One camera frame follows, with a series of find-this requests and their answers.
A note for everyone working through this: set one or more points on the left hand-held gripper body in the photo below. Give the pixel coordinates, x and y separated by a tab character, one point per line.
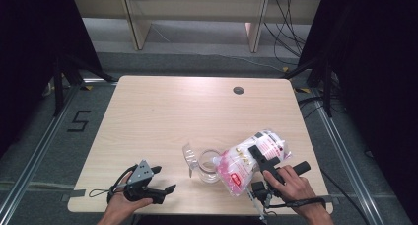
139	175

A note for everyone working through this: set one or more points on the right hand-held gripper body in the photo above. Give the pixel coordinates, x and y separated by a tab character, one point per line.
263	192

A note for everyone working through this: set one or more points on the red white sugar bag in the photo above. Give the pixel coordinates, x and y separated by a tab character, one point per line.
243	165

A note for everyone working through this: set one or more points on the clear glass measuring cup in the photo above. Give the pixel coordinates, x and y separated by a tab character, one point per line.
208	167

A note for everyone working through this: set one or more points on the person's right hand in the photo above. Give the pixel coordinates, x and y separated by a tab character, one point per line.
295	187

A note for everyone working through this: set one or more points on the person's left hand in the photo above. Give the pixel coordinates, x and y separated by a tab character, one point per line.
121	207

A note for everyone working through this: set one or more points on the grey tape strip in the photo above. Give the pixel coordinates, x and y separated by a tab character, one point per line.
77	194

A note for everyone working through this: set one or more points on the black metal stand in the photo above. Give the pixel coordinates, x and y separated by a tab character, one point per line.
327	93
58	87

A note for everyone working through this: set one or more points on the grey floor strip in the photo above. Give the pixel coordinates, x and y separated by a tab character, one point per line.
33	185

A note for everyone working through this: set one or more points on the black curtain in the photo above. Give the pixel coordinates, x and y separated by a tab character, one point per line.
26	37
378	54

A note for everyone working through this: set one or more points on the beige wooden desk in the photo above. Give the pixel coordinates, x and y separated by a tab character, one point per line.
197	4

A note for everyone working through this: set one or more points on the aluminium floor rail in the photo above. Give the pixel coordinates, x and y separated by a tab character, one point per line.
341	152
42	146

